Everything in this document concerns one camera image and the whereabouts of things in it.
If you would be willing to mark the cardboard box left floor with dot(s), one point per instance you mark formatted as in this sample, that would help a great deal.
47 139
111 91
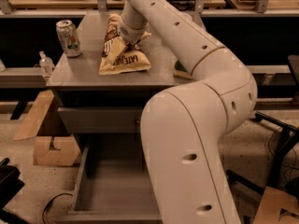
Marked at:
55 151

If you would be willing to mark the wooden workbench shelf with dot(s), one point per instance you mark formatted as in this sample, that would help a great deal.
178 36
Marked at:
208 8

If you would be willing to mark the open grey lower drawer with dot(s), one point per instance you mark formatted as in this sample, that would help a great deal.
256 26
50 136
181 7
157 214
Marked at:
113 184

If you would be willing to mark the cardboard piece bottom right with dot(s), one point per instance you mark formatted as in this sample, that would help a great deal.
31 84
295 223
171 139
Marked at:
277 207

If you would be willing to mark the small clear plastic bottle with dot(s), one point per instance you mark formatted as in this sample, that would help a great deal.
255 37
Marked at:
46 63

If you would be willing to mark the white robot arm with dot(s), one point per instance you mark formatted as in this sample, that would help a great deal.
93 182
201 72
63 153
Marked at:
181 126

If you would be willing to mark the grey drawer cabinet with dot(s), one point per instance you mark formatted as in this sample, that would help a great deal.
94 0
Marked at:
93 106

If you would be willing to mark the black chair base right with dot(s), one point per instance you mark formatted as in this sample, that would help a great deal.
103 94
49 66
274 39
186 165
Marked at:
289 138

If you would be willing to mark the green soda can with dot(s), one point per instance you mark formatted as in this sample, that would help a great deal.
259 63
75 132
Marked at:
68 38

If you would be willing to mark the brown chip bag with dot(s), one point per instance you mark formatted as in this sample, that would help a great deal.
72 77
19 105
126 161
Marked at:
133 59

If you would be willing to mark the flat cardboard piece left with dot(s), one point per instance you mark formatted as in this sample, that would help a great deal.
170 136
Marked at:
40 119

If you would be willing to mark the green yellow sponge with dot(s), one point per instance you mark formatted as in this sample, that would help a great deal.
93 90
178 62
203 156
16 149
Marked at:
180 71

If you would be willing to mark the black object bottom left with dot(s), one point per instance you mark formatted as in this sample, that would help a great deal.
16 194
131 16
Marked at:
10 185

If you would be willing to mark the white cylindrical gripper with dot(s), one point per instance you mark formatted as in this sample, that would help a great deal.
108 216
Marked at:
130 33

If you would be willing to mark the closed grey upper drawer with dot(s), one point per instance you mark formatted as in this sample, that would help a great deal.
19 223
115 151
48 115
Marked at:
101 119

